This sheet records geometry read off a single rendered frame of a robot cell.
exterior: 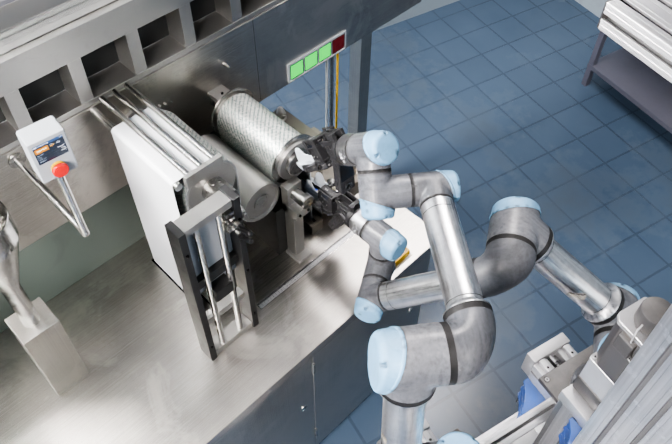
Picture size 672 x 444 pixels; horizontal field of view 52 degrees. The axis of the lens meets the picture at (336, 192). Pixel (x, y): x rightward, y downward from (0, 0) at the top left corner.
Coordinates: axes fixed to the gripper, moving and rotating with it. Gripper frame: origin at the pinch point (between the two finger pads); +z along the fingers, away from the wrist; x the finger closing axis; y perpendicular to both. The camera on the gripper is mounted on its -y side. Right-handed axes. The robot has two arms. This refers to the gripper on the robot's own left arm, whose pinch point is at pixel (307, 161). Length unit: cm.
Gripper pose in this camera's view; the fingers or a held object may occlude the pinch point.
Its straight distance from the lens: 178.4
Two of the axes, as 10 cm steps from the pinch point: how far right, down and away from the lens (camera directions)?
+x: -7.1, 5.3, -4.6
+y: -4.5, -8.5, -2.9
